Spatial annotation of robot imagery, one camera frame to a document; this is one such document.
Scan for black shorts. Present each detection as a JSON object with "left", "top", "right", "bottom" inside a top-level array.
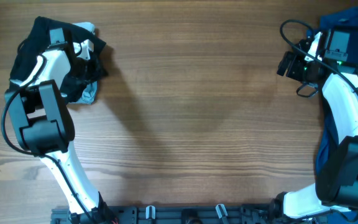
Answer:
[{"left": 8, "top": 16, "right": 106, "bottom": 104}]

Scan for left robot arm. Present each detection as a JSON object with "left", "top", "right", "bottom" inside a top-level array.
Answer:
[{"left": 1, "top": 28, "right": 119, "bottom": 223}]

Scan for folded light blue jeans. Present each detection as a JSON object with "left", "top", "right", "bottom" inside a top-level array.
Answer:
[{"left": 75, "top": 22, "right": 98, "bottom": 105}]

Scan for left black cable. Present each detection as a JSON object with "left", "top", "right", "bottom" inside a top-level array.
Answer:
[{"left": 0, "top": 54, "right": 96, "bottom": 224}]

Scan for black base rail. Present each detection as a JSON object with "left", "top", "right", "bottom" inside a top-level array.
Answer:
[{"left": 50, "top": 204, "right": 328, "bottom": 224}]

